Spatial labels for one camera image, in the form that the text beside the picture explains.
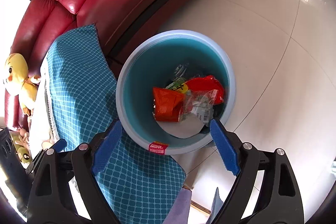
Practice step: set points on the patterned teal beige tablecloth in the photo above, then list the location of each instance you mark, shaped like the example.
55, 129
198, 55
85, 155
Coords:
76, 100

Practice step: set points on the yellow duck plush toy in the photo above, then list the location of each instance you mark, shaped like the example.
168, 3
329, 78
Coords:
18, 82

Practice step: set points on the clear printed plastic wrapper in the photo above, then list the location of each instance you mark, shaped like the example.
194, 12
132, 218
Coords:
200, 105

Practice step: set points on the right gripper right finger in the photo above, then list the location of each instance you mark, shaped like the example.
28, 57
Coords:
279, 200

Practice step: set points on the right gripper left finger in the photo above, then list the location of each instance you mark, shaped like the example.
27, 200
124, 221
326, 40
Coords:
50, 199

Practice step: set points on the teal grey trash bin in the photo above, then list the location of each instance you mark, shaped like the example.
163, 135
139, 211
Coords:
151, 65

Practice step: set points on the small beige plush toys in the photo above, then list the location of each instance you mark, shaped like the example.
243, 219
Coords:
29, 143

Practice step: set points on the orange snack wrapper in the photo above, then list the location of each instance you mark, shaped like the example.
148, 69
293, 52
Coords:
168, 105

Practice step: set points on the red snack bag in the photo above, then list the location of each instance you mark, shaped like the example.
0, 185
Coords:
207, 84

